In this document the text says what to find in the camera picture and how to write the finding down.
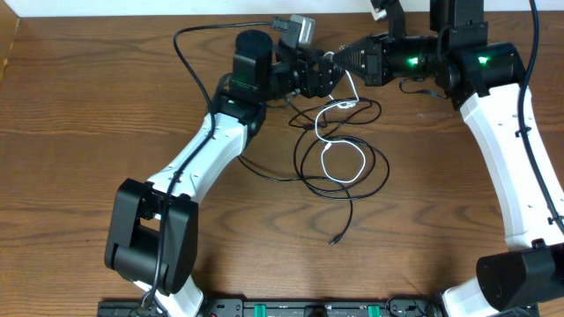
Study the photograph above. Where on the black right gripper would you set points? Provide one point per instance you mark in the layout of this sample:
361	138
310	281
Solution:
375	60

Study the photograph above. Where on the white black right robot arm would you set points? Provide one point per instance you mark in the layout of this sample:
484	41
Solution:
488	84

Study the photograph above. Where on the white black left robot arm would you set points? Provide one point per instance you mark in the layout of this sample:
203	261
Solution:
152	238

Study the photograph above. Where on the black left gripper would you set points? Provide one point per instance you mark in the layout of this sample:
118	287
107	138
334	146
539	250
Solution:
306	69

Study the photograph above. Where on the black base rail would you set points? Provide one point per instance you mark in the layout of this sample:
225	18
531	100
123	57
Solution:
242	308

